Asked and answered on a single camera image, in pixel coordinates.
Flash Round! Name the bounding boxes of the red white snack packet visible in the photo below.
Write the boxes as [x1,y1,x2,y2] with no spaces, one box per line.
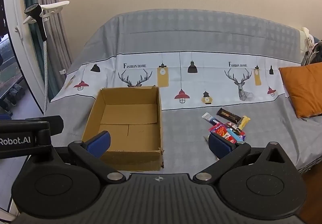
[222,133,237,144]

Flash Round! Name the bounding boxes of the wire clothes hangers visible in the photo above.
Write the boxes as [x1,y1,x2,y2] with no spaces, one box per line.
[300,38,318,66]

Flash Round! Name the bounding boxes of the white steamer hanger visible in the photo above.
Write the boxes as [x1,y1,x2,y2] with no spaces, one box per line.
[22,1,70,25]

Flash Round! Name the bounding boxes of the yellow snack bar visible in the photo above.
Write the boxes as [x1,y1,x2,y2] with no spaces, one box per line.
[238,116,251,131]

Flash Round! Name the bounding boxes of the white blue sachet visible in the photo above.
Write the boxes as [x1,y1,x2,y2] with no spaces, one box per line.
[202,112,222,126]

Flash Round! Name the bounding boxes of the blue snack packet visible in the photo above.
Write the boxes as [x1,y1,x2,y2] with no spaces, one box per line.
[226,128,242,142]

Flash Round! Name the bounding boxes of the white window frame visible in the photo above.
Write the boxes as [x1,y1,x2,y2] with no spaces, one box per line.
[2,0,46,115]

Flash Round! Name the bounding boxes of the dark cloth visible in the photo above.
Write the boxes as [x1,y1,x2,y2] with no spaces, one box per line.
[312,41,322,64]

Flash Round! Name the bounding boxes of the cardboard box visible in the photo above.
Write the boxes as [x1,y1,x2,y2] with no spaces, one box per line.
[82,85,164,171]

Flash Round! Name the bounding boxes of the pair of grey shoes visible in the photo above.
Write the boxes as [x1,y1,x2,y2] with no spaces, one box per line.
[0,84,26,115]

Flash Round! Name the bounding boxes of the patterned steamer hose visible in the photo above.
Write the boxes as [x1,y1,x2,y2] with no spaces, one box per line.
[42,40,49,115]

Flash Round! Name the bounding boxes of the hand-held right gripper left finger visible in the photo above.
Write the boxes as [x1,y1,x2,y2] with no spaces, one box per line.
[67,130,127,185]

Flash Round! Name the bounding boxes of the cream pillow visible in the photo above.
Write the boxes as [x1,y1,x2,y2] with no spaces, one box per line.
[300,27,314,51]

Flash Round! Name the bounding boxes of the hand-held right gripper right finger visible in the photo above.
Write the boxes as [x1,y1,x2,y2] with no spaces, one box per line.
[192,133,293,185]

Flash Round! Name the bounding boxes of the orange cushion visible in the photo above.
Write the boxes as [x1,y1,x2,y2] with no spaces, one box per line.
[279,62,322,119]

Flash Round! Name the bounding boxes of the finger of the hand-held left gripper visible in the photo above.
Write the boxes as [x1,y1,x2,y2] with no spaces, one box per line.
[25,115,64,137]

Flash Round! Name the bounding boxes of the dark brown snack bar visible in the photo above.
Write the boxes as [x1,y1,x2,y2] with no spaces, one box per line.
[217,108,240,124]

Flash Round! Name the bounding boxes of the black garment steamer head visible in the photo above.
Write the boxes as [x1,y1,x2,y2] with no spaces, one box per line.
[24,2,48,41]

